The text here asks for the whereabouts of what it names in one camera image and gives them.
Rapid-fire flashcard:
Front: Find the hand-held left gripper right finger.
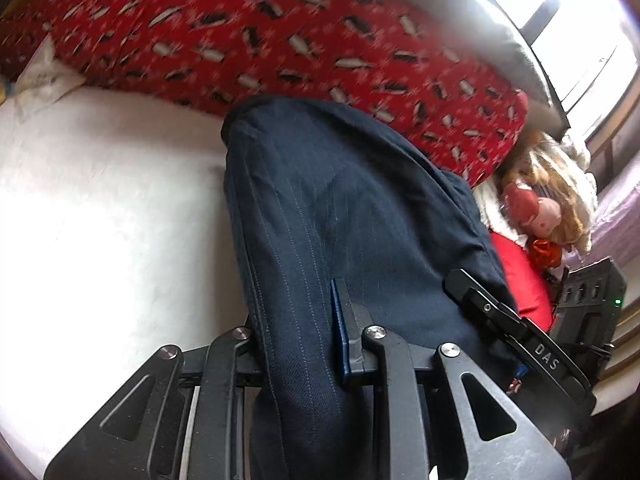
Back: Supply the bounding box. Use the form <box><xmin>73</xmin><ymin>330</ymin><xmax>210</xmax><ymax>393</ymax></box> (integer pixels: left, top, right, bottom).
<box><xmin>330</xmin><ymin>277</ymin><xmax>572</xmax><ymax>480</ymax></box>

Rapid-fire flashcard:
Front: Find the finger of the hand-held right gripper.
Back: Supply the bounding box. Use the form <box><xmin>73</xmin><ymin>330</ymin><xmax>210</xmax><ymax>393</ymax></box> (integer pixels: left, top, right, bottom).
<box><xmin>444</xmin><ymin>268</ymin><xmax>532</xmax><ymax>341</ymax></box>

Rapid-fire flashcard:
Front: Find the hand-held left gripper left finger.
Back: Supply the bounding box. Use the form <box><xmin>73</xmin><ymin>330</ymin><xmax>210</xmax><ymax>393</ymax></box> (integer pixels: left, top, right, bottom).
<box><xmin>44</xmin><ymin>326</ymin><xmax>257</xmax><ymax>480</ymax></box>

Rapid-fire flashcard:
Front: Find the navy pinstriped garment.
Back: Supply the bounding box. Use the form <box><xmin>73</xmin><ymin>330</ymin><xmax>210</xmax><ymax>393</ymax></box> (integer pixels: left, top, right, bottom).
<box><xmin>220</xmin><ymin>94</ymin><xmax>526</xmax><ymax>480</ymax></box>

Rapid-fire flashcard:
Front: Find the red foil bow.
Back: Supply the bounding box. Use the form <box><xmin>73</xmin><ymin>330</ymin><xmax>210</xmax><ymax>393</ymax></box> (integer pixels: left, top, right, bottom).
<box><xmin>527</xmin><ymin>237</ymin><xmax>565</xmax><ymax>268</ymax></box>

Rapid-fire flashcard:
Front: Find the pale purple cloth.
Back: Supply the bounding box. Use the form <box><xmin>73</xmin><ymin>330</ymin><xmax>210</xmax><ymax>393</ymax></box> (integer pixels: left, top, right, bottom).
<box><xmin>580</xmin><ymin>160</ymin><xmax>640</xmax><ymax>266</ymax></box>

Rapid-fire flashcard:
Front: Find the blonde haired doll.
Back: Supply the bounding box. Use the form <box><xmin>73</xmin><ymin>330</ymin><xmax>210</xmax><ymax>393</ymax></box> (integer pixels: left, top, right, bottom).
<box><xmin>495</xmin><ymin>130</ymin><xmax>600</xmax><ymax>256</ymax></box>

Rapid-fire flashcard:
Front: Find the white bed sheet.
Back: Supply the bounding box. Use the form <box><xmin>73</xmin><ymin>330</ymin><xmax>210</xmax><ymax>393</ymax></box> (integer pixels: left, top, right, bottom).
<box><xmin>0</xmin><ymin>82</ymin><xmax>261</xmax><ymax>476</ymax></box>

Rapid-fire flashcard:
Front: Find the red penguin print blanket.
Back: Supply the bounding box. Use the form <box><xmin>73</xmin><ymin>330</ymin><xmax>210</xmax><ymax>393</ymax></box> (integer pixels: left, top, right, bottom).
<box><xmin>0</xmin><ymin>0</ymin><xmax>531</xmax><ymax>196</ymax></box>

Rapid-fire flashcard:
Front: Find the window frame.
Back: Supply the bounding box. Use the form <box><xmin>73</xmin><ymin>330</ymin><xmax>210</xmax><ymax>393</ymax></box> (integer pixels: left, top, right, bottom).
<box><xmin>520</xmin><ymin>0</ymin><xmax>631</xmax><ymax>126</ymax></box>

